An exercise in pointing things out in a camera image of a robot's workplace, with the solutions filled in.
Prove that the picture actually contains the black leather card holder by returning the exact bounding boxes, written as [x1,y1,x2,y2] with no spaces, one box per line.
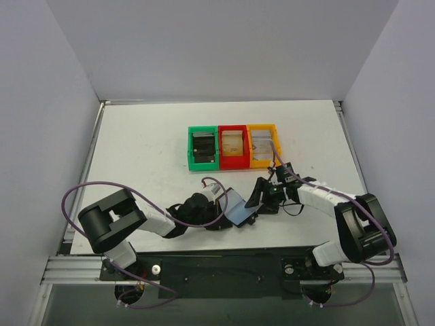
[217,187,258,228]

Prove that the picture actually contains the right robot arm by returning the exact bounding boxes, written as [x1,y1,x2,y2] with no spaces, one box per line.
[245,162,397,278]

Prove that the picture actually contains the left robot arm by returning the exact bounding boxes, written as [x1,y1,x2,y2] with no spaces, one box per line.
[79,183,232,280]

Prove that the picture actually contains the grey cards stack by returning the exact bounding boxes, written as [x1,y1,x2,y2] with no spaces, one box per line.
[251,130,273,161]

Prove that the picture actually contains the beige cards stack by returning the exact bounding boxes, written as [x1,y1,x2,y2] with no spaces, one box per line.
[221,130,243,157]

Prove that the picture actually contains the black card holders stack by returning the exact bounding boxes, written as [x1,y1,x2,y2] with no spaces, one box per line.
[192,132,215,164]

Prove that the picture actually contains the yellow plastic bin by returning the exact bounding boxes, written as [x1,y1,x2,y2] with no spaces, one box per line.
[247,124,281,169]

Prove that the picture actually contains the green plastic bin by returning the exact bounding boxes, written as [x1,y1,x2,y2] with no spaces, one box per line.
[187,126,220,172]

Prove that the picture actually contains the red plastic bin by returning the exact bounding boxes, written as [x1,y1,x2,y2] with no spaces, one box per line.
[217,125,250,170]

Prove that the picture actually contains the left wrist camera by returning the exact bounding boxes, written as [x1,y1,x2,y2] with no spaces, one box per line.
[201,182,222,202]

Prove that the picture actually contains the black strap loop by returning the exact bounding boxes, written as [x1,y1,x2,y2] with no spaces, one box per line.
[281,200,305,217]

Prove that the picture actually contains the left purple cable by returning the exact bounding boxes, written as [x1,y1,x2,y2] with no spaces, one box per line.
[60,176,227,308]

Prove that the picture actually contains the purple cable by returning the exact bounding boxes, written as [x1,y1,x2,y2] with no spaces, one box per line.
[268,139,397,308]
[60,176,227,308]

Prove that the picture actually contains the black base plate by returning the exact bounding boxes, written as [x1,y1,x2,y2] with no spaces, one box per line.
[100,247,344,300]

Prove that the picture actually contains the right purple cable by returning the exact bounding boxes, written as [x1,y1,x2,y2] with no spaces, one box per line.
[268,139,397,308]

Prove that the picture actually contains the aluminium frame rail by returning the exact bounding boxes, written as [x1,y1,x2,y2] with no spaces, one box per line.
[41,256,408,285]

